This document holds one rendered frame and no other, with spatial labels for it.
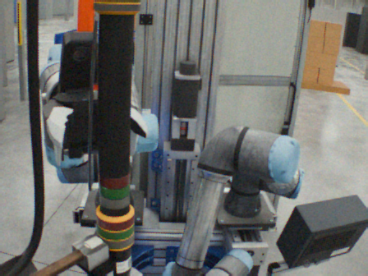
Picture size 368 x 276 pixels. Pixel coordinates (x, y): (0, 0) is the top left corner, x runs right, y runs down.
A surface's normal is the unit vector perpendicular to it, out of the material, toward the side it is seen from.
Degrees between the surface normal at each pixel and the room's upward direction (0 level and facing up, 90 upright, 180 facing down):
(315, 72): 90
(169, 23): 90
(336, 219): 15
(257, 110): 90
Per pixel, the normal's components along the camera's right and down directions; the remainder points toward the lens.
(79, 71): 0.33, 0.78
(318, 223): 0.14, -0.79
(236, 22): 0.29, 0.39
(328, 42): -0.15, 0.36
